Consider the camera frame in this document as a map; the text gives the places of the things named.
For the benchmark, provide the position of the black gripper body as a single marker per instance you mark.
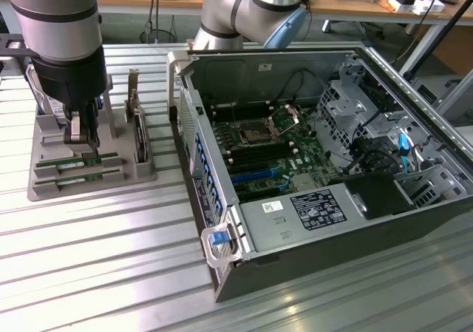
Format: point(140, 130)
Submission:
point(70, 80)

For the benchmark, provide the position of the green RAM stick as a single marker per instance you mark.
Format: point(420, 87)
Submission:
point(107, 157)
point(86, 177)

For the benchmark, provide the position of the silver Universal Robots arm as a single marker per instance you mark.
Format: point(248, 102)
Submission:
point(55, 32)

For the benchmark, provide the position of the grey plastic parts rack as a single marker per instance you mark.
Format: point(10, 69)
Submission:
point(111, 145)

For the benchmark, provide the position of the hard disk in blue caddy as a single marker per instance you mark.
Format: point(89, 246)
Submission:
point(51, 108)

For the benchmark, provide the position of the black graphics card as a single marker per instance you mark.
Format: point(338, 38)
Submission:
point(140, 139)

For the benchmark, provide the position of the thin metal locking lever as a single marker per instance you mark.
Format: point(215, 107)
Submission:
point(234, 114)

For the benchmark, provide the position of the black RAM slot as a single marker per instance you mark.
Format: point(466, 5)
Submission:
point(240, 107)
point(258, 147)
point(262, 155)

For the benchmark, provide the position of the blue release latch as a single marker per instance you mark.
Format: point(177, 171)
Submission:
point(217, 238)

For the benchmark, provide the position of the CPU socket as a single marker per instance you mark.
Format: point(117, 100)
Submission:
point(253, 134)

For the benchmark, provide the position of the blue expansion slot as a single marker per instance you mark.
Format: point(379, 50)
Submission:
point(255, 175)

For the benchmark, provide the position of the black expansion slot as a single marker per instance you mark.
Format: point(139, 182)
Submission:
point(258, 193)

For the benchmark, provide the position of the metal socket cover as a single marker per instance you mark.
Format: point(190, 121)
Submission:
point(284, 119)

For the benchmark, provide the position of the grey power supply unit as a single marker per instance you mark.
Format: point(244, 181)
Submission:
point(269, 228)

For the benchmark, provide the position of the silver chipset heatsink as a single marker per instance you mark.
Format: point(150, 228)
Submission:
point(303, 182)

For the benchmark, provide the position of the green motherboard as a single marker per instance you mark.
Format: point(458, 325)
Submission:
point(314, 154)

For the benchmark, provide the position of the perforated metal drive cage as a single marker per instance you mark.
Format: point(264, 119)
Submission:
point(338, 136)

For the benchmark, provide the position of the open grey PC case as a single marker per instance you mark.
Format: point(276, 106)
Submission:
point(332, 258)

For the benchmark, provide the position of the cluttered wooden desk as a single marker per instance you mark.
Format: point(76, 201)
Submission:
point(351, 8)

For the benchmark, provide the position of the black plastic air shroud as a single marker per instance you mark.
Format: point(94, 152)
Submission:
point(377, 195)

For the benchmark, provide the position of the grey disk bay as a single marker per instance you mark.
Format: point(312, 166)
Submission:
point(428, 191)

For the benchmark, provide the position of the white flat box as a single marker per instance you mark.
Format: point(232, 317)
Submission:
point(425, 4)

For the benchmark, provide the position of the black tripod pole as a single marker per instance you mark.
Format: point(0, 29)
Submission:
point(443, 32)

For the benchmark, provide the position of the large brown cardboard box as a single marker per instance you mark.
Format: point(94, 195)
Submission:
point(458, 51)

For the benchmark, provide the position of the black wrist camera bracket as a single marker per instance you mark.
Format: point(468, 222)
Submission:
point(15, 45)

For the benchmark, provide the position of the grey aluminium frame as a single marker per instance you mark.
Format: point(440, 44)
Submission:
point(458, 99)

